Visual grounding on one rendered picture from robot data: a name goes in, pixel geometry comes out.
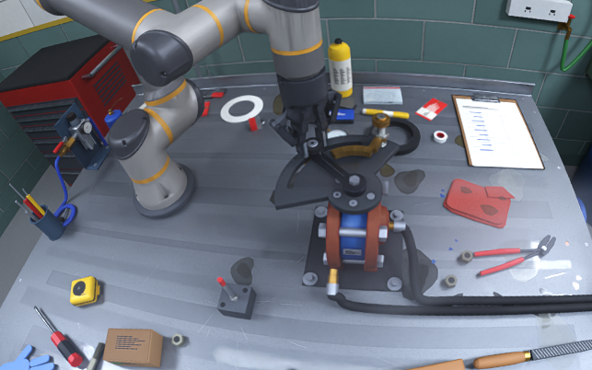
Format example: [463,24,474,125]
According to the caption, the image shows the wooden-handled file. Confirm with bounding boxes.
[471,336,592,370]

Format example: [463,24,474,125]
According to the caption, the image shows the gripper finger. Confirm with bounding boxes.
[268,109,321,158]
[309,91,343,136]

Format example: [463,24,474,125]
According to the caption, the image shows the white wall box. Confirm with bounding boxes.
[505,0,575,25]

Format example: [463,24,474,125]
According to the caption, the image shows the green hose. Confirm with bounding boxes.
[559,0,592,74]

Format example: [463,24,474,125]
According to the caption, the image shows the wooden tool handle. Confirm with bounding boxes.
[407,358,467,370]

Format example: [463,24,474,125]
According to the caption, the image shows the grey metal tool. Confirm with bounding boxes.
[85,341,107,370]

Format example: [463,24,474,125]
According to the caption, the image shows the yellow pencil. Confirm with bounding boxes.
[24,191,48,217]

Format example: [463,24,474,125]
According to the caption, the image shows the grey and white pad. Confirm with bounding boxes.
[361,85,404,107]

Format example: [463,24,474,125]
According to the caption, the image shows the air regulator on blue plate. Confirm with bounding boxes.
[52,101,111,171]

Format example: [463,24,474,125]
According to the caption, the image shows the red tool cabinet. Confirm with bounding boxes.
[0,34,143,187]

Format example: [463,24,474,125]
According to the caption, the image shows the black quadrant plate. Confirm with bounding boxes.
[269,133,402,212]

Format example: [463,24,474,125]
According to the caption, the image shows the red pencil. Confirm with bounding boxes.
[21,197,45,220]

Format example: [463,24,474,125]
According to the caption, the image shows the red and white card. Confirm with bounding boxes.
[414,97,449,122]

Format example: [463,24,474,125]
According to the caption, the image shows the brown cardboard box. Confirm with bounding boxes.
[102,328,165,369]

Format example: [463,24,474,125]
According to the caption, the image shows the blue pencil cup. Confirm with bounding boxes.
[29,204,67,242]

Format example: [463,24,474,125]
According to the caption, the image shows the brass thumbscrew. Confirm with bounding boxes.
[370,113,393,150]

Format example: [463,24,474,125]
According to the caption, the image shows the yellow marker pen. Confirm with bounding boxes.
[360,107,412,121]

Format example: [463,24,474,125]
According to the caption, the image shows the red-topped lockout pin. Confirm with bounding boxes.
[215,276,239,303]

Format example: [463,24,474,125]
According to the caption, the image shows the red-handled wall tap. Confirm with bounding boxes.
[556,13,577,40]

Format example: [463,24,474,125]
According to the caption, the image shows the red rag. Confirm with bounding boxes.
[442,178,517,230]

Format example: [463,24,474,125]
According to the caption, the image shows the black lever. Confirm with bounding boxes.
[299,138,369,195]

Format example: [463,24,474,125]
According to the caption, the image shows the blue glove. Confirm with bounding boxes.
[0,344,56,370]

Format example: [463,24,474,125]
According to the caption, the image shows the blue and orange butterfly valve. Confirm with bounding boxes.
[302,174,411,295]

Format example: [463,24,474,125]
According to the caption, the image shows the dark grey rack block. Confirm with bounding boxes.
[215,284,257,321]

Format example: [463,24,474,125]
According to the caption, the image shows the black rubber ring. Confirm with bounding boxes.
[387,117,423,156]

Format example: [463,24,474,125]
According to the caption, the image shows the red-handled pliers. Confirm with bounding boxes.
[471,234,558,279]

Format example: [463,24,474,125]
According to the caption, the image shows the white flat ring gasket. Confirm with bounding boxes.
[219,95,265,124]

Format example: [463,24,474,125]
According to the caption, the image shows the yellow gas cylinder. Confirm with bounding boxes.
[327,38,354,99]

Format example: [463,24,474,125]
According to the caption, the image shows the red-handled tool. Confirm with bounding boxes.
[200,87,227,118]

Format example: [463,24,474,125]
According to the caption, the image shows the yellow tape measure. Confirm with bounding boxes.
[68,275,103,308]

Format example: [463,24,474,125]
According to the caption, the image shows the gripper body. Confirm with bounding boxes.
[275,68,331,112]

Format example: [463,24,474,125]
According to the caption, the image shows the blue coiled hose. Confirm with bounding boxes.
[52,153,79,228]

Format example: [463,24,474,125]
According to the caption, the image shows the red-handled screwdriver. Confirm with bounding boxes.
[32,306,86,369]

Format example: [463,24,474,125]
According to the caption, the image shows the brown clipboard with paper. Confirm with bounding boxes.
[451,94,546,171]

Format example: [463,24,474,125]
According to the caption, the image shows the black hose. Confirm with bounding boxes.
[326,224,592,317]

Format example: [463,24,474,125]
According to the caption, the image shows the small blue cylinder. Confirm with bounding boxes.
[103,108,123,130]

